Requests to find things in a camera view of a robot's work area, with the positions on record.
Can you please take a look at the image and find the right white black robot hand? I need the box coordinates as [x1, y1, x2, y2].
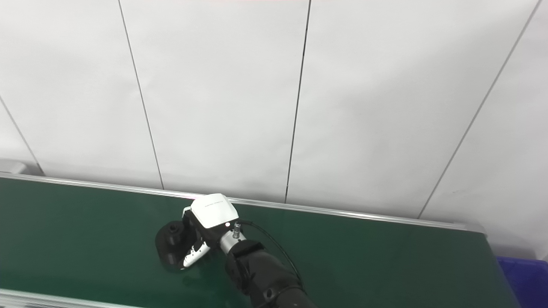
[182, 193, 240, 268]

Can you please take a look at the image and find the black cylindrical machined part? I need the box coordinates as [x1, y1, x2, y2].
[155, 221, 203, 272]

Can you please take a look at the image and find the empty blue plastic bin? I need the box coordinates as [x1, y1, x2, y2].
[497, 256, 548, 308]

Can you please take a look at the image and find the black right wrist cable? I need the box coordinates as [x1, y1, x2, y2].
[231, 219, 305, 291]

